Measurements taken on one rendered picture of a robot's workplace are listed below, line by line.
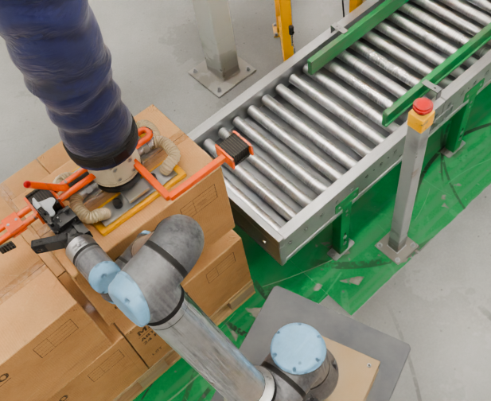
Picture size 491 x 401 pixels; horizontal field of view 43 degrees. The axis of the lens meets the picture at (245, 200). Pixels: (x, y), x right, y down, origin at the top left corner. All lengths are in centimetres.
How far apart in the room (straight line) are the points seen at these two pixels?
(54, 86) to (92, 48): 14
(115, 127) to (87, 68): 25
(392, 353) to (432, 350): 84
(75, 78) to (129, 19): 276
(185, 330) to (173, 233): 22
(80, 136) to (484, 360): 197
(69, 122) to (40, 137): 212
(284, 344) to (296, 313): 41
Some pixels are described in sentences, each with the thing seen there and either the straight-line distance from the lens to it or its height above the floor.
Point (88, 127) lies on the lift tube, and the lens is 178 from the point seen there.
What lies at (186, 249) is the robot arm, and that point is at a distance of 134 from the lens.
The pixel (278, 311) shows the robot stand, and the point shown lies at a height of 75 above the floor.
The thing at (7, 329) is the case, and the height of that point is 94.
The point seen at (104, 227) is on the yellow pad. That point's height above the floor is 109.
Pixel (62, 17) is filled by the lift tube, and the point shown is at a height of 183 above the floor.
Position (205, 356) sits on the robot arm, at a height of 135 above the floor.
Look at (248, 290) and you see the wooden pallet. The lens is 295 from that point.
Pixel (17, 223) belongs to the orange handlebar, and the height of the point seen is 121.
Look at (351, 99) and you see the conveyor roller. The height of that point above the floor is 55.
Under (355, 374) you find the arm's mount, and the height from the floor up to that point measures 83.
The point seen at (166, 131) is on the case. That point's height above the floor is 107.
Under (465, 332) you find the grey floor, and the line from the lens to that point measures 300.
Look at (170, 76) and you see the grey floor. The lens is 393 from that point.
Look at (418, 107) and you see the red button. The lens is 227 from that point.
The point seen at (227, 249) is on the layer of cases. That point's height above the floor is 54.
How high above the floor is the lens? 275
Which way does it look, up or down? 57 degrees down
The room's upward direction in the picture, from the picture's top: 12 degrees counter-clockwise
